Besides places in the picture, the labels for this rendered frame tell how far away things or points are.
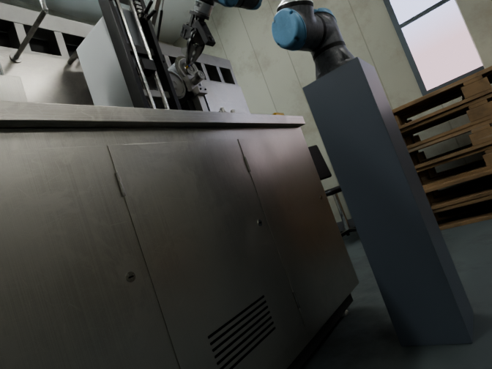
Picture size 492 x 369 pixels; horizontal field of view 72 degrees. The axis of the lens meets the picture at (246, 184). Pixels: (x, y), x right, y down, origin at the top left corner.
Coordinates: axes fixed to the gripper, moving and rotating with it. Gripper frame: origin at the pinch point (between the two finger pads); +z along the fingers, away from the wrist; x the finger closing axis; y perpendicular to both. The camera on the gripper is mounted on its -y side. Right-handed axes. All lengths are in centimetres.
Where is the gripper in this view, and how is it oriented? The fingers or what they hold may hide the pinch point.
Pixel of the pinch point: (190, 63)
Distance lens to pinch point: 158.5
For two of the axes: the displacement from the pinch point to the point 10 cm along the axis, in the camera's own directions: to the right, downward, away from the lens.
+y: -7.3, -5.2, 4.4
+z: -3.5, 8.4, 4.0
